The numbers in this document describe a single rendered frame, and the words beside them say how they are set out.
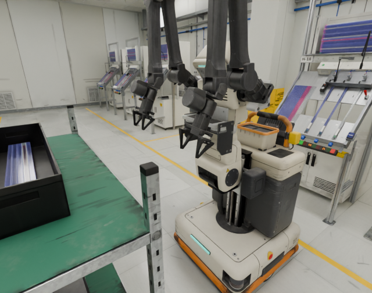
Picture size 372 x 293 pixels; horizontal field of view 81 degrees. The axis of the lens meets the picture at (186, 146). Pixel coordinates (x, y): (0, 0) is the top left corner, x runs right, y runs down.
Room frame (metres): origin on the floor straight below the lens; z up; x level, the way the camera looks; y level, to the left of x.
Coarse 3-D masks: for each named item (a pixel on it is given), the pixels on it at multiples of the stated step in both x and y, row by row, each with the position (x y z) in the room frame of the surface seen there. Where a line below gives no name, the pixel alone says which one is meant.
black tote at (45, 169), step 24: (0, 144) 0.80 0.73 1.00; (48, 144) 0.62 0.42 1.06; (0, 168) 0.66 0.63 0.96; (48, 168) 0.66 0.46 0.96; (0, 192) 0.36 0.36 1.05; (24, 192) 0.39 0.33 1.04; (48, 192) 0.41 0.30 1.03; (0, 216) 0.36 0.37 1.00; (24, 216) 0.38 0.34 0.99; (48, 216) 0.40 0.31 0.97
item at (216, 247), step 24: (192, 216) 1.27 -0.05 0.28; (216, 216) 1.27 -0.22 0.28; (192, 240) 1.10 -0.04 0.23; (216, 240) 1.05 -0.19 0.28; (240, 240) 1.05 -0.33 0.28; (264, 240) 1.05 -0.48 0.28; (288, 240) 1.08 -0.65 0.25; (216, 264) 0.92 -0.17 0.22; (240, 264) 0.88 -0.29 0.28; (264, 264) 0.93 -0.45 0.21; (240, 288) 0.82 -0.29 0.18
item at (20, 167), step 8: (16, 144) 0.80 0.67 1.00; (24, 144) 0.80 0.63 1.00; (8, 152) 0.72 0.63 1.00; (16, 152) 0.72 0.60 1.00; (24, 152) 0.72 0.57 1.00; (32, 152) 0.77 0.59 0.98; (8, 160) 0.65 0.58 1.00; (16, 160) 0.65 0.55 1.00; (24, 160) 0.65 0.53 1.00; (32, 160) 0.65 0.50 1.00; (8, 168) 0.59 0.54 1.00; (16, 168) 0.59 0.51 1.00; (24, 168) 0.59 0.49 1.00; (32, 168) 0.59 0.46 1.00; (8, 176) 0.54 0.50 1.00; (16, 176) 0.54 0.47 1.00; (24, 176) 0.54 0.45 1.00; (32, 176) 0.54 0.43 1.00; (8, 184) 0.50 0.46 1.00
